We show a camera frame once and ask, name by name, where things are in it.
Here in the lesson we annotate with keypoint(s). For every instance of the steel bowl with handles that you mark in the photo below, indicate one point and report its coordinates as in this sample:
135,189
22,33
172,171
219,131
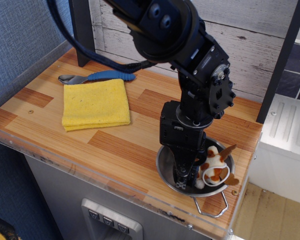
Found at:
165,162

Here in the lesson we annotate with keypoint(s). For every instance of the grey control panel with buttons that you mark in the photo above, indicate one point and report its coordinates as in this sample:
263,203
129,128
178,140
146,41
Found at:
106,224

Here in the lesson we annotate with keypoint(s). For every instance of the blue handled metal spoon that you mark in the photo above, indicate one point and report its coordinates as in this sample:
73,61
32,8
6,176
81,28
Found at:
67,79

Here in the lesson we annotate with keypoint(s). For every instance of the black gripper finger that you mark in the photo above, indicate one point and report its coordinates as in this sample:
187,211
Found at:
183,181

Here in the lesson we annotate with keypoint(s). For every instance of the folded yellow towel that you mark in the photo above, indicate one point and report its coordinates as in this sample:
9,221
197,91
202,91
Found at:
95,105

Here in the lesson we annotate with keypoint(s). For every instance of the spotted plush animal toy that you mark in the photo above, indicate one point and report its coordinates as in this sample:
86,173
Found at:
215,171

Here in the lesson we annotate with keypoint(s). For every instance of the white ribbed appliance top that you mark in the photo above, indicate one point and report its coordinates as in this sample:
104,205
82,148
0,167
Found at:
281,128

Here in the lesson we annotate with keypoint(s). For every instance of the black right vertical post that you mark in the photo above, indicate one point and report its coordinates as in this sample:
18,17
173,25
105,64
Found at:
284,54

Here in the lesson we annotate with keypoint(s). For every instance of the black vertical post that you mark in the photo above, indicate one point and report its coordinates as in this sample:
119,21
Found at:
82,23
284,54

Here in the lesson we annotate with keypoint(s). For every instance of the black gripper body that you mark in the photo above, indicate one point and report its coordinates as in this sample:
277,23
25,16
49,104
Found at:
186,143

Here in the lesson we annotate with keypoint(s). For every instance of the black left vertical post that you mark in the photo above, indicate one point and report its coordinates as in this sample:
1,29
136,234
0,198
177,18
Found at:
82,23

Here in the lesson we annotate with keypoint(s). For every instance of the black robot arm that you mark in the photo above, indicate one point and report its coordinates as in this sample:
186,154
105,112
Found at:
171,31

